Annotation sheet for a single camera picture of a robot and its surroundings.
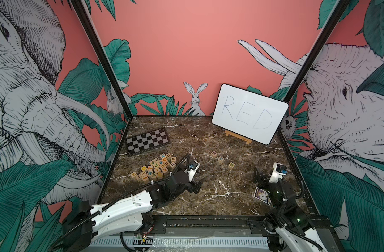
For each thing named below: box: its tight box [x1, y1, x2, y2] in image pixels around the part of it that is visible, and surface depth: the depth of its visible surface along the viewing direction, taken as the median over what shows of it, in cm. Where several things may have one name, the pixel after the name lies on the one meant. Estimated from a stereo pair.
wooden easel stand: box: [224, 129, 253, 145], surface depth 106 cm
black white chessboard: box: [125, 127, 171, 156], surface depth 104 cm
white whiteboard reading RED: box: [211, 83, 290, 146], surface depth 98 cm
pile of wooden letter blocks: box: [130, 152, 177, 184], surface depth 92 cm
